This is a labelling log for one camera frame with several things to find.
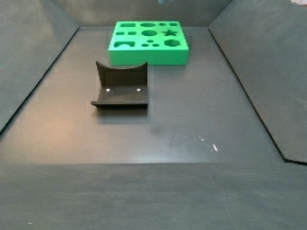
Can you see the green shape sorter block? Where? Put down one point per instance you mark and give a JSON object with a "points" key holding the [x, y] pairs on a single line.
{"points": [[155, 42]]}

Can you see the black curved holder bracket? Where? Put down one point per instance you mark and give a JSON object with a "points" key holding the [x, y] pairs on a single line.
{"points": [[123, 86]]}

